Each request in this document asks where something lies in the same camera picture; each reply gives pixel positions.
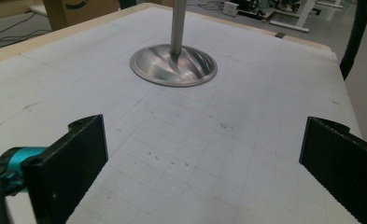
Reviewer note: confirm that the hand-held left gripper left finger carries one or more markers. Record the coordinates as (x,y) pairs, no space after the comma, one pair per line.
(66,168)

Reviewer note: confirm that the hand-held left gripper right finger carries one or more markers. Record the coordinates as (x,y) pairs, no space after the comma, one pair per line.
(343,165)

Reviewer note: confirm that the steel utensil stand with hooks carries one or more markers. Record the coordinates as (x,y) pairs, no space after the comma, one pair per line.
(175,67)

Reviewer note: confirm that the black tape piece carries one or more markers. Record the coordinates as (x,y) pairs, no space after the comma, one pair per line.
(279,34)

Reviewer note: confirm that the large cardboard box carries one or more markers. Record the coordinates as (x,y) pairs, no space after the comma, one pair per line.
(78,12)

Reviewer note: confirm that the white box device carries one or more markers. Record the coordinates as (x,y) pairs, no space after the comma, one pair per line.
(231,8)

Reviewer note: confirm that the white desk frame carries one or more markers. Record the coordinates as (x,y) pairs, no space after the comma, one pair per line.
(299,18)

